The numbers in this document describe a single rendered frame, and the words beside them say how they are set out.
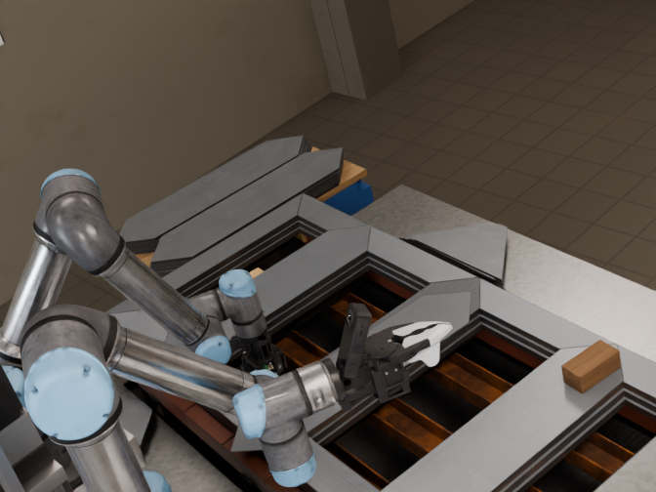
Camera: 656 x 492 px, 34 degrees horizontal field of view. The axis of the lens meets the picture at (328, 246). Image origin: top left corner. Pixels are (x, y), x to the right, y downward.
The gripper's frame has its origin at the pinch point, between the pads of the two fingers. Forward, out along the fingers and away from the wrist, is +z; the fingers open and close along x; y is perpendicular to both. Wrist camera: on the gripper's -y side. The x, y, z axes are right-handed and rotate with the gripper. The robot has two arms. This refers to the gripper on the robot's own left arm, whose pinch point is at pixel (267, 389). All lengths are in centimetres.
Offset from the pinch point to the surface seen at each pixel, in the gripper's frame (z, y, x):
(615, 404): 3, 65, 49
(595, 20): 89, -195, 345
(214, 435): 5.1, -3.0, -15.8
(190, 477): 19.8, -11.3, -22.5
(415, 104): 89, -216, 226
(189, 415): 5.2, -14.4, -15.8
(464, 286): 1, 10, 57
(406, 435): 14.7, 25.3, 19.4
